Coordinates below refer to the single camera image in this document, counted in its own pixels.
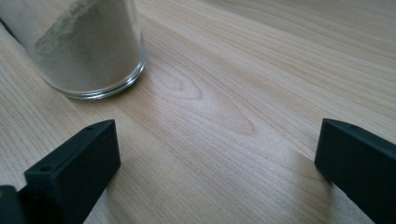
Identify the glass jar with white lid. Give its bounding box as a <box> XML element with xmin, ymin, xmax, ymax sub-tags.
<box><xmin>0</xmin><ymin>0</ymin><xmax>148</xmax><ymax>101</ymax></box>

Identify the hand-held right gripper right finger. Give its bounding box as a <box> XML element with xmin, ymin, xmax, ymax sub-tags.
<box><xmin>314</xmin><ymin>118</ymin><xmax>396</xmax><ymax>224</ymax></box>

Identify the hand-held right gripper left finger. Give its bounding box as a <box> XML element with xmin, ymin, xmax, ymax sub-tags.
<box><xmin>18</xmin><ymin>119</ymin><xmax>121</xmax><ymax>224</ymax></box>

